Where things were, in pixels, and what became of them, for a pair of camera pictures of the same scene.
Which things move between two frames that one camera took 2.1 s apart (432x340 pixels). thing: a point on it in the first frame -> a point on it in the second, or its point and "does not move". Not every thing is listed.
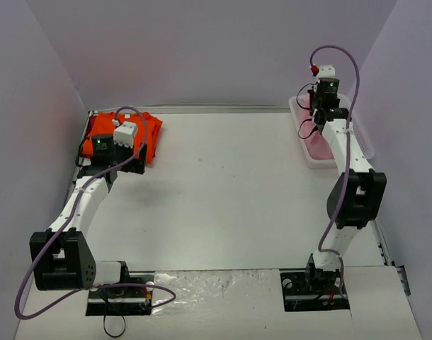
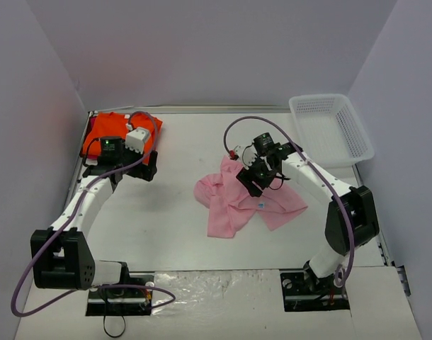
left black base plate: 123,301 does not move
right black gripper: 314,93 -> 251,178
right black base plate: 312,290 does not move
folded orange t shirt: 101,123 does not move
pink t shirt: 315,142 -> 231,206
